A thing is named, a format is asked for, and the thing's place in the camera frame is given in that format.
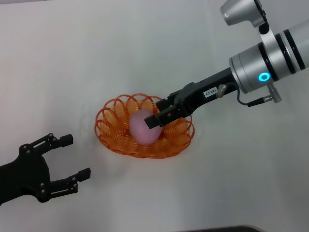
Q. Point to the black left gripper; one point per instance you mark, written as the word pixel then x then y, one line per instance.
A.
pixel 26 174

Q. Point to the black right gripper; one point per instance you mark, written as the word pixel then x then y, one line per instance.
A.
pixel 200 94

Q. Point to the pink toy peach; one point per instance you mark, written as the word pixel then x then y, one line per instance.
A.
pixel 142 131

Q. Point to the orange woven plastic basket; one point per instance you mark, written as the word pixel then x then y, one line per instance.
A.
pixel 116 142

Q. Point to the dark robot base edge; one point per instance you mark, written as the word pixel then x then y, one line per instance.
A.
pixel 224 229

